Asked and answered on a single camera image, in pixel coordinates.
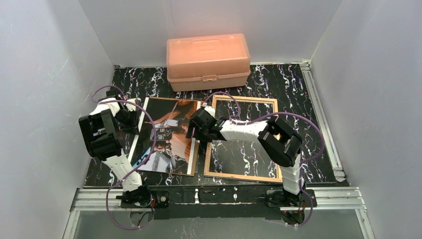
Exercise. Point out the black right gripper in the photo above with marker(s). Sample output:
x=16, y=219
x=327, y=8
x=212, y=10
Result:
x=194, y=126

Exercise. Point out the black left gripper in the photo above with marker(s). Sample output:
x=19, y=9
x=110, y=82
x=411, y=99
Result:
x=131, y=119

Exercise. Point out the brown cardboard backing board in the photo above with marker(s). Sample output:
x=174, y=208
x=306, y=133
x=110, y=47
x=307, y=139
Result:
x=175, y=153

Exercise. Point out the printed photo with white border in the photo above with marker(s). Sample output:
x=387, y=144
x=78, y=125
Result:
x=141, y=152

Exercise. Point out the white wooden picture frame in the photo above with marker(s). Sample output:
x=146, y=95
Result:
x=241, y=157

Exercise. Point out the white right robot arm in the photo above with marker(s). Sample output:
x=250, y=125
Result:
x=281, y=143

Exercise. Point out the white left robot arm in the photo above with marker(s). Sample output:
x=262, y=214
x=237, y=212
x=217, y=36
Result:
x=102, y=131

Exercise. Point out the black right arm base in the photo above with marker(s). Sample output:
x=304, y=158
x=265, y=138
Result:
x=282, y=198

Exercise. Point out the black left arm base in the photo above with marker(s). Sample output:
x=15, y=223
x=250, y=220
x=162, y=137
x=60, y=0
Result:
x=144, y=198

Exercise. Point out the translucent orange plastic box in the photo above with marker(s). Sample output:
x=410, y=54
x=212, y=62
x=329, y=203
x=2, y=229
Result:
x=207, y=62

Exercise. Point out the aluminium front rail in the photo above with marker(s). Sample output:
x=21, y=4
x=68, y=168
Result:
x=322, y=198

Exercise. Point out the aluminium rail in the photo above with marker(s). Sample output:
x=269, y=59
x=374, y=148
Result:
x=323, y=123
x=322, y=198

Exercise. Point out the aluminium right side rail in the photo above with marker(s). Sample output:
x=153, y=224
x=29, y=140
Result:
x=323, y=123

